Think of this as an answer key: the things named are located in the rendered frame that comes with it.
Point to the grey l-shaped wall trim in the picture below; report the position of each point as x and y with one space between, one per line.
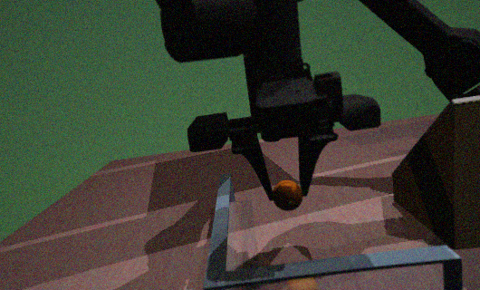
216 277

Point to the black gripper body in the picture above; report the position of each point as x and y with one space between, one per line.
211 132

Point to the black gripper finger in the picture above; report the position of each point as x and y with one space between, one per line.
309 151
255 157

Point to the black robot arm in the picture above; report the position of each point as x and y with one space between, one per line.
201 30

